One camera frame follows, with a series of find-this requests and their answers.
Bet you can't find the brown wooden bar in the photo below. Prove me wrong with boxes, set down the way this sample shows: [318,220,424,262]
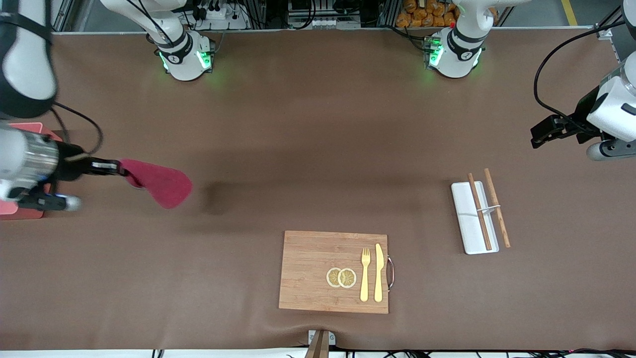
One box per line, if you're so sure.
[304,332,330,358]

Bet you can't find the white connector block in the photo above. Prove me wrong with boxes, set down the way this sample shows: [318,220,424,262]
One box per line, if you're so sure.
[308,17,349,29]

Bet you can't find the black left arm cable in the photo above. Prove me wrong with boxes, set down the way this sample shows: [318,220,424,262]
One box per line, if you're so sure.
[533,19,626,124]

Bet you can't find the bag of orange bread rolls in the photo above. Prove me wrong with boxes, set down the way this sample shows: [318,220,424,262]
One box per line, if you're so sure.
[396,0,460,28]

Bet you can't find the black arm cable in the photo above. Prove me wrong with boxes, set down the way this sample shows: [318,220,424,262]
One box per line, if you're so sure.
[533,19,626,124]
[50,102,104,156]

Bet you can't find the white power strip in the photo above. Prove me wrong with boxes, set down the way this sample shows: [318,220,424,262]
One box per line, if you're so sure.
[196,0,250,30]

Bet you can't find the wooden cutting board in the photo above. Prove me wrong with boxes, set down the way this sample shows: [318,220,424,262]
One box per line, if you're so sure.
[278,230,396,315]

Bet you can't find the pink plastic bin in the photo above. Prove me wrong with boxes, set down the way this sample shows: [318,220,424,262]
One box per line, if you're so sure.
[0,122,63,220]

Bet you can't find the red and grey cloth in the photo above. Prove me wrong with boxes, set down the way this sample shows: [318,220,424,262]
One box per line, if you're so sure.
[119,159,193,210]

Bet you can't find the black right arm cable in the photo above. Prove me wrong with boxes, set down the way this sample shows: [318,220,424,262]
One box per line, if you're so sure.
[50,102,104,156]

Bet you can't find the yellow fork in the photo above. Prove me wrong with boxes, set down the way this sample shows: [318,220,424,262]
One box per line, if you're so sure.
[360,248,372,302]

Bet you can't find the yellow knife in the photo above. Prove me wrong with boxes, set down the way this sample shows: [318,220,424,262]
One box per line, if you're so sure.
[374,243,385,303]

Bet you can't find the metal table bracket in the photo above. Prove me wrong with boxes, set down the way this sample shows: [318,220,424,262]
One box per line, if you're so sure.
[308,330,336,347]

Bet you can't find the white rectangular tray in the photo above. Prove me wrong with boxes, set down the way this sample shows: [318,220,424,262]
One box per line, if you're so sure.
[451,181,500,255]

